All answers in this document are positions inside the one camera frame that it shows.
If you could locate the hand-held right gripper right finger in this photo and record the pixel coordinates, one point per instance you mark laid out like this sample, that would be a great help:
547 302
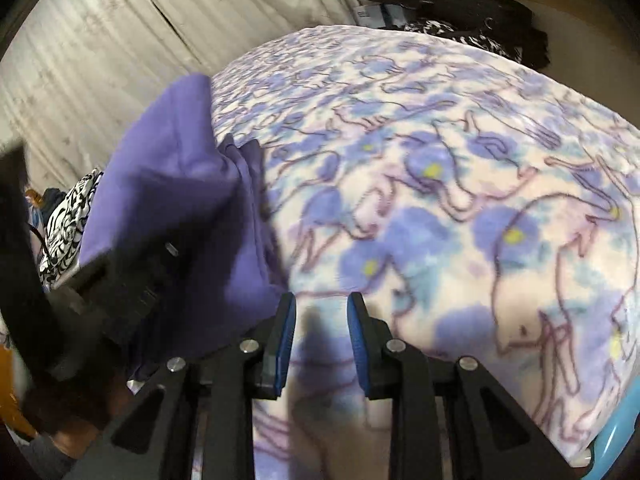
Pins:
359 345

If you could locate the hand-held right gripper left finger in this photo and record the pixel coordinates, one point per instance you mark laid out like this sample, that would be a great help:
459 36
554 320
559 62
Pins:
280 345

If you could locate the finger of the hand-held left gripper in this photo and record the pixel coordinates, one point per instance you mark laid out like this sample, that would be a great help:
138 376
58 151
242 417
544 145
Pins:
150 280

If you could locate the purple sweatshirt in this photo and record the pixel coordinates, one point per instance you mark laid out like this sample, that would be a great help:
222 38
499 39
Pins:
190 170

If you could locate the person's left forearm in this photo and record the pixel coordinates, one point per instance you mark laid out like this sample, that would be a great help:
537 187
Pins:
47 452

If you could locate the pile of black clothes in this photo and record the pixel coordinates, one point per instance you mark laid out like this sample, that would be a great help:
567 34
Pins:
460 15

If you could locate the black and white patterned cloth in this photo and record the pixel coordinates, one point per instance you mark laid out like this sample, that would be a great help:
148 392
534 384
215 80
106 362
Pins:
65 225

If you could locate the orange cloth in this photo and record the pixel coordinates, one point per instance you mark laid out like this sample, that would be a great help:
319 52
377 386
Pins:
12 390

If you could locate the purple floral fleece blanket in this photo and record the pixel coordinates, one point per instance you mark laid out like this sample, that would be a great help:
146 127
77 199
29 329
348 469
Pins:
425 185

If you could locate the grey curtain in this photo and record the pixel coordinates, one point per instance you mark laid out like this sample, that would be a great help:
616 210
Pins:
110 60

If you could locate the light blue plastic basket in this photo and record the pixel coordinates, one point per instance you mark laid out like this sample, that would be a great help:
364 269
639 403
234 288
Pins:
617 435

